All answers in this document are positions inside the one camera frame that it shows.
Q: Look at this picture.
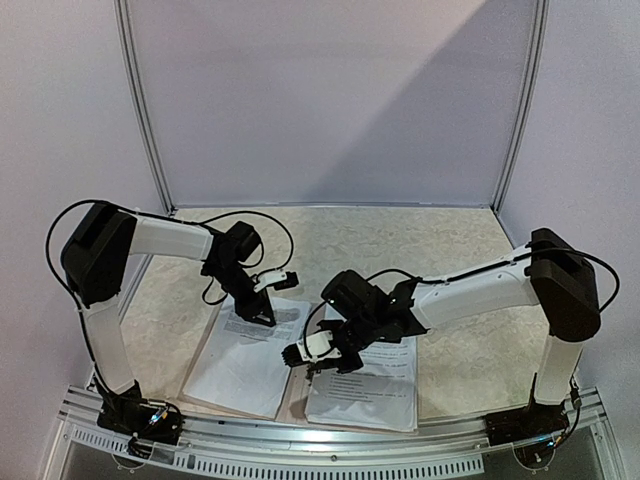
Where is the aluminium frame post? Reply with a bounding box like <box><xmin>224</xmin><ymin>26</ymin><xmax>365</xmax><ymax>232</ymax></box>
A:
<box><xmin>113</xmin><ymin>0</ymin><xmax>176</xmax><ymax>216</ymax></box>
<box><xmin>490</xmin><ymin>0</ymin><xmax>549</xmax><ymax>216</ymax></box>

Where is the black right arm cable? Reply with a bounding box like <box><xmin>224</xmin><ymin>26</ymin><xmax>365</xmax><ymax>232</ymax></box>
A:
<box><xmin>302</xmin><ymin>244</ymin><xmax>621</xmax><ymax>416</ymax></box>

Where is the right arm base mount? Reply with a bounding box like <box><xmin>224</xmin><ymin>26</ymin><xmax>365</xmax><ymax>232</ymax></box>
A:
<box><xmin>483</xmin><ymin>399</ymin><xmax>582</xmax><ymax>449</ymax></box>

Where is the left aluminium frame post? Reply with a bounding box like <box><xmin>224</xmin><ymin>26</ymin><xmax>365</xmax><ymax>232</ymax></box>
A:
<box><xmin>113</xmin><ymin>0</ymin><xmax>176</xmax><ymax>216</ymax></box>

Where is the white paper stack remainder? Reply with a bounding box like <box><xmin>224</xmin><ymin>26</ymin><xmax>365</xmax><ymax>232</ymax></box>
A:
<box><xmin>305</xmin><ymin>338</ymin><xmax>418</xmax><ymax>432</ymax></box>

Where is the brown plastic folder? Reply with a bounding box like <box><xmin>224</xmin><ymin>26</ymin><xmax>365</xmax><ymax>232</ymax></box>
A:
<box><xmin>182</xmin><ymin>309</ymin><xmax>420</xmax><ymax>435</ymax></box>

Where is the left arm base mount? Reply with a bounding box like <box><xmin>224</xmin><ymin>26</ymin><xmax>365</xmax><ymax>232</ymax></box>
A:
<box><xmin>96</xmin><ymin>381</ymin><xmax>184</xmax><ymax>460</ymax></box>

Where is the right aluminium frame post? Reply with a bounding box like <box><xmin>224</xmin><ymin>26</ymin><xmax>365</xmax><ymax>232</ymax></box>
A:
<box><xmin>490</xmin><ymin>0</ymin><xmax>549</xmax><ymax>216</ymax></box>

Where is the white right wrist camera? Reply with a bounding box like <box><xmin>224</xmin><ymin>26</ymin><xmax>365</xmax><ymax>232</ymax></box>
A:
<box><xmin>281</xmin><ymin>330</ymin><xmax>342</xmax><ymax>368</ymax></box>

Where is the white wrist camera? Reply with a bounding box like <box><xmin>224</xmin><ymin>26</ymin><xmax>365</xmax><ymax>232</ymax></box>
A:
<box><xmin>281</xmin><ymin>330</ymin><xmax>342</xmax><ymax>368</ymax></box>
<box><xmin>254</xmin><ymin>269</ymin><xmax>299</xmax><ymax>292</ymax></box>

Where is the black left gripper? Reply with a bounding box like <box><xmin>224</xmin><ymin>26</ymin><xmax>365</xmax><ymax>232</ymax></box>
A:
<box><xmin>206</xmin><ymin>262</ymin><xmax>275</xmax><ymax>327</ymax></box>

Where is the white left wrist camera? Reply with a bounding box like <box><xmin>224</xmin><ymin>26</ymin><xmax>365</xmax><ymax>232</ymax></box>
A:
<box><xmin>254</xmin><ymin>269</ymin><xmax>299</xmax><ymax>292</ymax></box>

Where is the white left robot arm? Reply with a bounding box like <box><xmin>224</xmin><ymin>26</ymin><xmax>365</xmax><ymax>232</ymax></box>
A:
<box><xmin>61</xmin><ymin>200</ymin><xmax>290</xmax><ymax>434</ymax></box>

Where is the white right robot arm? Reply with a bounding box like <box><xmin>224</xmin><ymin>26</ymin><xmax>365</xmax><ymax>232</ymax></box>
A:
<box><xmin>311</xmin><ymin>228</ymin><xmax>601</xmax><ymax>436</ymax></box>

